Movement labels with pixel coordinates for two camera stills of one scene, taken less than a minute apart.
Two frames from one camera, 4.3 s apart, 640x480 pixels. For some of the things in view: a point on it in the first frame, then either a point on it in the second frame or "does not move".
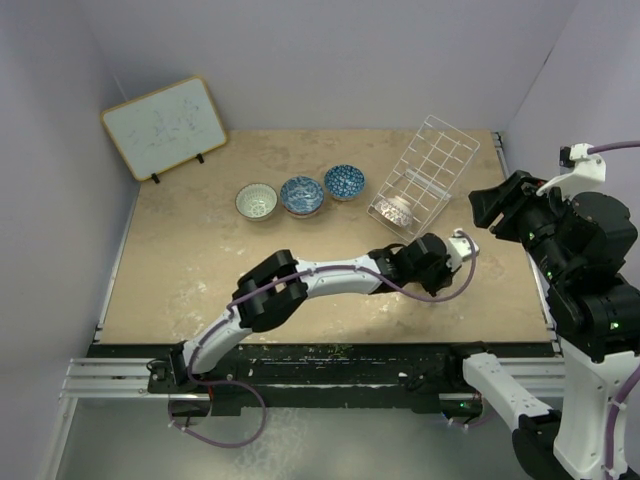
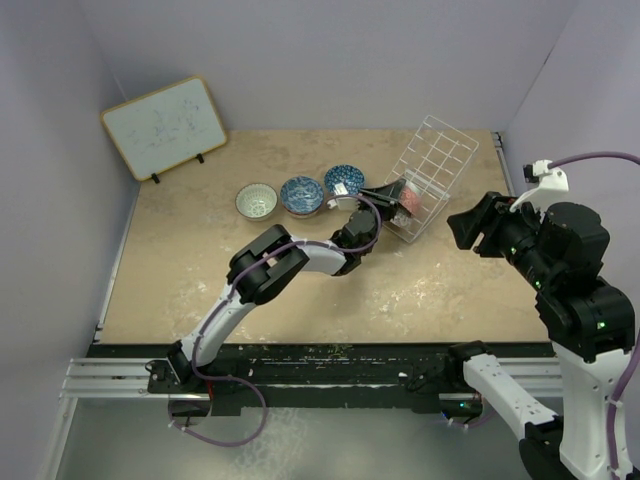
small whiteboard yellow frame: x=166 y=127 does not move
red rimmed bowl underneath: x=304 y=216 does not move
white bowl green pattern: x=256 y=201 does not move
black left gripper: x=444 y=278 → x=386 y=197
